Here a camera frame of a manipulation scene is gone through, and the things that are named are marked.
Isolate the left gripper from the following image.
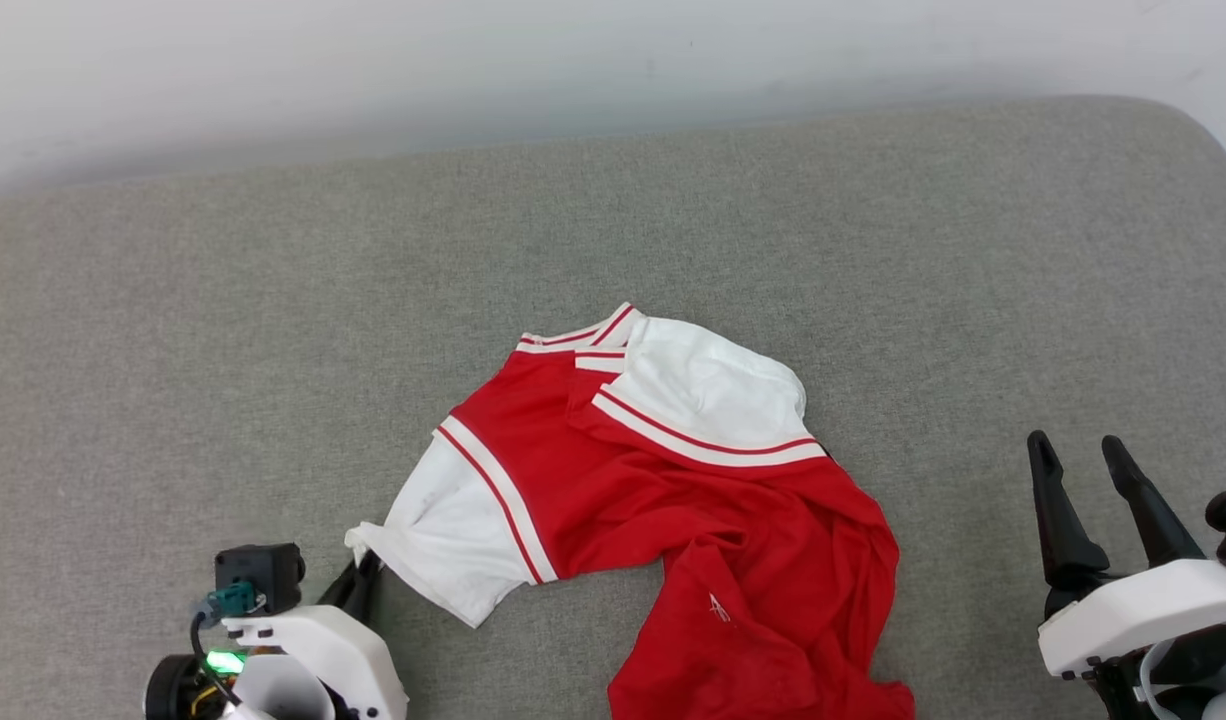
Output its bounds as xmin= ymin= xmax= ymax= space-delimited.
xmin=144 ymin=548 xmax=385 ymax=720

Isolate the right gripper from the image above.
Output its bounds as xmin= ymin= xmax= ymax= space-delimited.
xmin=1027 ymin=430 xmax=1226 ymax=720

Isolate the red and white jersey shirt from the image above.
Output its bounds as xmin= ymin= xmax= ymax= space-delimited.
xmin=344 ymin=301 xmax=917 ymax=720

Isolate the grey fabric sofa seat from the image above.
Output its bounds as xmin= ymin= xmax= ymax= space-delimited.
xmin=0 ymin=94 xmax=1226 ymax=720

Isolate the white left camera bracket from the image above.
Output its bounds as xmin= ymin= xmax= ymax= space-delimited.
xmin=221 ymin=604 xmax=410 ymax=720

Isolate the white camera bracket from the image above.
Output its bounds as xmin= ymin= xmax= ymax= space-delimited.
xmin=221 ymin=604 xmax=410 ymax=720
xmin=1037 ymin=557 xmax=1226 ymax=682

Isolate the white right camera bracket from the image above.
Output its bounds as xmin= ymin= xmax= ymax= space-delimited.
xmin=1037 ymin=557 xmax=1226 ymax=682

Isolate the teal left camera plug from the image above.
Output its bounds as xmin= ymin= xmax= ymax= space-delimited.
xmin=204 ymin=582 xmax=265 ymax=618

